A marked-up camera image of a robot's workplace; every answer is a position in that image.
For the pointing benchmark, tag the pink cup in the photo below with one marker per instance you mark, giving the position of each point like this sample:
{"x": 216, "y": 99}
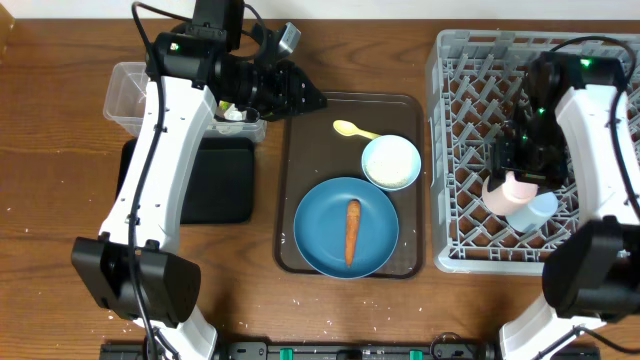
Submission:
{"x": 508, "y": 197}

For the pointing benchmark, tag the yellow plastic spoon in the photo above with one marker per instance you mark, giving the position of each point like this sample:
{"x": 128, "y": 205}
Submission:
{"x": 348, "y": 129}

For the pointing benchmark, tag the dark blue plate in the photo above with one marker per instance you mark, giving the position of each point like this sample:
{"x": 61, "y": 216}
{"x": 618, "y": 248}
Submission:
{"x": 320, "y": 228}

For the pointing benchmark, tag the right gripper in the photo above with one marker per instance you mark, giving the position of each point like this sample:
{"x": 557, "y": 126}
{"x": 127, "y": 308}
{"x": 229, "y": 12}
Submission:
{"x": 523, "y": 163}

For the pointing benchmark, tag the white paper ball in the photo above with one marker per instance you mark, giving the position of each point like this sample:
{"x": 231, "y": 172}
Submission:
{"x": 234, "y": 115}

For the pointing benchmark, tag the grey dishwasher rack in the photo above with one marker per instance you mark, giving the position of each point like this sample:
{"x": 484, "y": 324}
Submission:
{"x": 477, "y": 84}

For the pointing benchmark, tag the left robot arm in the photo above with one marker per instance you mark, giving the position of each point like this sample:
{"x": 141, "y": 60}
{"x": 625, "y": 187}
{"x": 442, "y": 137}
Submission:
{"x": 133, "y": 267}

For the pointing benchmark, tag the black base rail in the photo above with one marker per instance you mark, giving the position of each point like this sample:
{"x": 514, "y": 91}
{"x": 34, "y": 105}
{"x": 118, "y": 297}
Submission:
{"x": 445, "y": 347}

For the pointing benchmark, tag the black tray bin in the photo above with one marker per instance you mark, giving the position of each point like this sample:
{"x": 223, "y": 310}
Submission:
{"x": 221, "y": 185}

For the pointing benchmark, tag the orange carrot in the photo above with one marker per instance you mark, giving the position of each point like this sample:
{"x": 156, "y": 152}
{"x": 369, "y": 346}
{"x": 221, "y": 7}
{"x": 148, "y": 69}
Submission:
{"x": 352, "y": 229}

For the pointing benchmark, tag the light blue cup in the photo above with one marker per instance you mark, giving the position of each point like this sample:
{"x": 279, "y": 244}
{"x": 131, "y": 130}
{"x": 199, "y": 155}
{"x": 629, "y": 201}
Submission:
{"x": 535, "y": 214}

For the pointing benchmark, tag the brown serving tray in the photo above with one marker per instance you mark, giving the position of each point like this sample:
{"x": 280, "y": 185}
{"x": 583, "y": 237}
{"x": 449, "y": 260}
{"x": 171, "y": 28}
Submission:
{"x": 315, "y": 152}

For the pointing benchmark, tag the clear plastic bin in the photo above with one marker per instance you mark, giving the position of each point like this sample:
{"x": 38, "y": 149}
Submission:
{"x": 125, "y": 105}

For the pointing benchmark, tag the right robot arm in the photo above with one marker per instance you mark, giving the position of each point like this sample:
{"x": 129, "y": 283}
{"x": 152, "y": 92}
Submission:
{"x": 574, "y": 127}

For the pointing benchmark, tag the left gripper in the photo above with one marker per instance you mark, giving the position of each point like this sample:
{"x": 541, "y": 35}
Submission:
{"x": 282, "y": 87}

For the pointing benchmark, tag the light blue rice bowl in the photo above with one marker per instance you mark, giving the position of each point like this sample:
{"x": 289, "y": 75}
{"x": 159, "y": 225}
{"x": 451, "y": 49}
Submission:
{"x": 391, "y": 162}

